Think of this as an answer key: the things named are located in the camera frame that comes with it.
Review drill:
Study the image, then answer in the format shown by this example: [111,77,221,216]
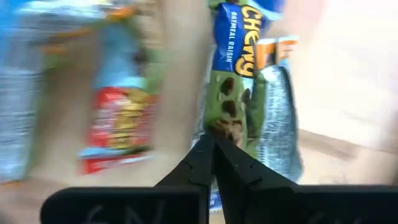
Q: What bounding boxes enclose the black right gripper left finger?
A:
[39,133,216,224]

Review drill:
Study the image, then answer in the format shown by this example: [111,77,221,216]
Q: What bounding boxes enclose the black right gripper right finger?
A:
[214,136,398,224]

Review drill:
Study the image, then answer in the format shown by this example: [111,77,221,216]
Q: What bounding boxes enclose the blue oatmeal raisin granola bar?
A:
[191,0,285,212]

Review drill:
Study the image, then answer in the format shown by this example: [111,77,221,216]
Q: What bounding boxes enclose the granola bar orange ends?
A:
[253,35,304,184]

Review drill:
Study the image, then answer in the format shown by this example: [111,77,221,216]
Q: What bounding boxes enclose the granola bar red end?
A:
[77,12,162,175]

